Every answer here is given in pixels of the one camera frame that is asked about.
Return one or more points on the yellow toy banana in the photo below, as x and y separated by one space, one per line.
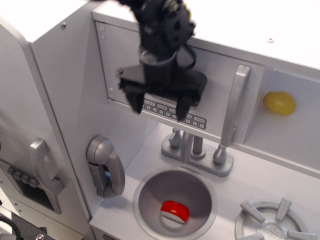
185 11

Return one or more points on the silver toy sink bowl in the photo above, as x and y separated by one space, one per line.
181 185

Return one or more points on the white toy kitchen cabinet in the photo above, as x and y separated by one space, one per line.
53 87

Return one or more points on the white toy microwave door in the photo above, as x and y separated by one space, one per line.
119 49

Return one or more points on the red toy sushi piece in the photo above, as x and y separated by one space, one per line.
175 211

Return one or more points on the grey fridge door handle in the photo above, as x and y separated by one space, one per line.
38 151

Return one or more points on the grey toy ice dispenser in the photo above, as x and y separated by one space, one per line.
28 186

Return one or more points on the grey toy faucet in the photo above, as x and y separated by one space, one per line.
191 149

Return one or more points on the grey toy telephone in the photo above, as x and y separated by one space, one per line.
106 168

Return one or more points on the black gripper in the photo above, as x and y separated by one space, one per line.
164 79

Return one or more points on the yellow toy lemon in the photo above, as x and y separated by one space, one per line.
279 102

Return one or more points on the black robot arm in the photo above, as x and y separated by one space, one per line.
166 61

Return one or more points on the grey toy stove burner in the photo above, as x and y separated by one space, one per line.
270 220

